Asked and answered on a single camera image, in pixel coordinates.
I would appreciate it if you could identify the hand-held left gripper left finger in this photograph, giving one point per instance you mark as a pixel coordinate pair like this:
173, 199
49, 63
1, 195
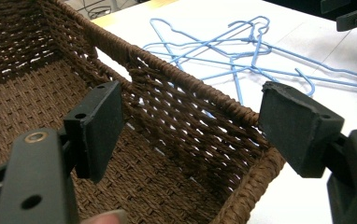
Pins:
95, 130

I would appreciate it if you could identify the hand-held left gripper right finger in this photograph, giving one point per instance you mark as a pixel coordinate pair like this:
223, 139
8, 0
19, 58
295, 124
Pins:
295, 133

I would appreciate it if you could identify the brown woven basket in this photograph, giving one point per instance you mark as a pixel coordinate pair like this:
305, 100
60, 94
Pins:
27, 102

